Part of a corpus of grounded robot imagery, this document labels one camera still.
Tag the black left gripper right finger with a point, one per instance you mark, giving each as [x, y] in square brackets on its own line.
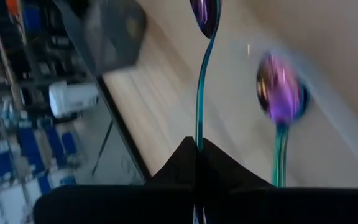
[216, 169]

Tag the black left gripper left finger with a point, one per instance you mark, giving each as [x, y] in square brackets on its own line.
[182, 168]

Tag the grey plastic bin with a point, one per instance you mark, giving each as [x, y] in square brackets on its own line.
[113, 37]

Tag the white cylindrical container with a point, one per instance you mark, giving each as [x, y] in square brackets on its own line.
[73, 99]

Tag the blue plastic crate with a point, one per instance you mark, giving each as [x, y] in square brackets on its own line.
[54, 146]
[31, 146]

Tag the black aluminium table frame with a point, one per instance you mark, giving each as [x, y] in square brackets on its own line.
[120, 124]

